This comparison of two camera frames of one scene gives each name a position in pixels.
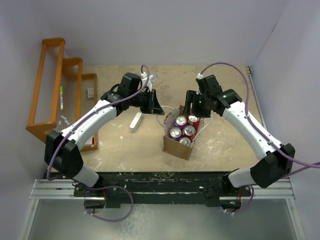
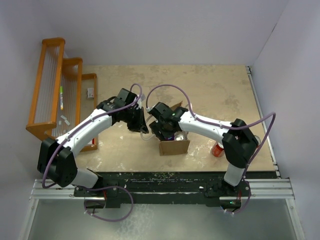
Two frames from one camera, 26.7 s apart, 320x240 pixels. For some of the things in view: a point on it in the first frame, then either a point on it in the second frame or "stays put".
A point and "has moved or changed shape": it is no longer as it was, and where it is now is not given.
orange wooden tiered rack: x=63 y=92 stays put
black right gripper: x=192 y=97 -> x=156 y=127
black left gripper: x=153 y=105 -> x=140 y=125
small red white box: x=90 y=92 stays put
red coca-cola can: x=193 y=120 has moved or changed shape
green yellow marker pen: x=61 y=97 stays put
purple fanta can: x=185 y=140 -> x=170 y=138
